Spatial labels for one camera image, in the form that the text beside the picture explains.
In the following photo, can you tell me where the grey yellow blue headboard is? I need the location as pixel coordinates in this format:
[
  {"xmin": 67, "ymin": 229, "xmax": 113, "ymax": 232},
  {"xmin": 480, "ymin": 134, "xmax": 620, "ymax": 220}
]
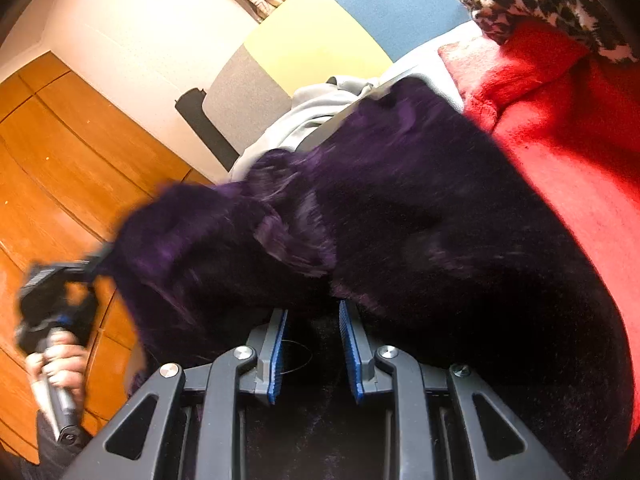
[{"xmin": 175, "ymin": 0, "xmax": 473, "ymax": 171}]

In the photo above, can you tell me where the red blanket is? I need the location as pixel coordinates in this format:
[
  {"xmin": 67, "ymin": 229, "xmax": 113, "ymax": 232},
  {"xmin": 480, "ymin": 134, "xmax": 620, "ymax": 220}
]
[{"xmin": 437, "ymin": 20, "xmax": 640, "ymax": 361}]

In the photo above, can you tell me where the grey garment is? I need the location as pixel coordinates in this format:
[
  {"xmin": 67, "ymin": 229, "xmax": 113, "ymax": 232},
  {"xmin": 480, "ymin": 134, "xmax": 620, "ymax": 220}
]
[{"xmin": 230, "ymin": 75, "xmax": 416, "ymax": 186}]

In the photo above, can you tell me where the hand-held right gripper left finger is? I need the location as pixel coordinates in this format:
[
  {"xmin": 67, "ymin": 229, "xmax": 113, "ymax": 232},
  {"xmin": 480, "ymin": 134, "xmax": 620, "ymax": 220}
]
[{"xmin": 62, "ymin": 310, "xmax": 290, "ymax": 480}]

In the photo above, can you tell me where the purple velvet garment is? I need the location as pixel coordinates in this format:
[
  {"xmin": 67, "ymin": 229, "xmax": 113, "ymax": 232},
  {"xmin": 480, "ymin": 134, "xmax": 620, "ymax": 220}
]
[{"xmin": 97, "ymin": 77, "xmax": 636, "ymax": 480}]

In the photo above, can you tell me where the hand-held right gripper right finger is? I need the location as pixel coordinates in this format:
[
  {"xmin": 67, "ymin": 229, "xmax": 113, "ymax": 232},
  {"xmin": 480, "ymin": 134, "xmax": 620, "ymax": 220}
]
[{"xmin": 339, "ymin": 301, "xmax": 571, "ymax": 480}]

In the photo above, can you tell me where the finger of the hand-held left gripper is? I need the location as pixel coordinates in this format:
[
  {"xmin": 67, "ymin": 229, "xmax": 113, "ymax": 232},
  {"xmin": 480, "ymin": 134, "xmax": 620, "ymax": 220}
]
[{"xmin": 87, "ymin": 244, "xmax": 117, "ymax": 281}]

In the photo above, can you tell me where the person's left hand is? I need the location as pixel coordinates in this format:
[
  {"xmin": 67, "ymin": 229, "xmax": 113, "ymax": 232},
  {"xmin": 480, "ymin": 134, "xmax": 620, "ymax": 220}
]
[{"xmin": 26, "ymin": 342, "xmax": 88, "ymax": 403}]

